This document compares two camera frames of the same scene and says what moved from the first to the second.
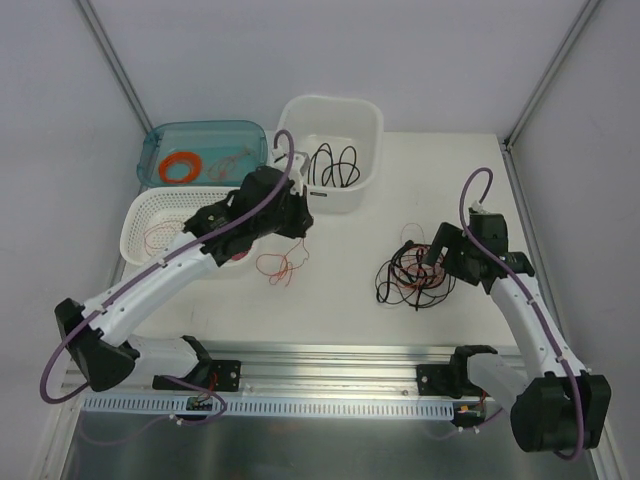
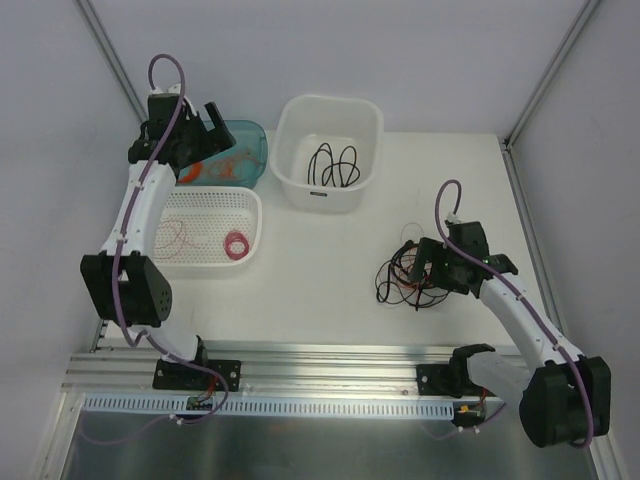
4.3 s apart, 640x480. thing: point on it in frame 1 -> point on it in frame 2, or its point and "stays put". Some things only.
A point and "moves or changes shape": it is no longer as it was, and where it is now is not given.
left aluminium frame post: (112, 62) stays put
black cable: (408, 280) stays put
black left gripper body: (297, 220) -> (201, 135)
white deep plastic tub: (343, 138) stays put
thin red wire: (278, 266) moves or changes shape
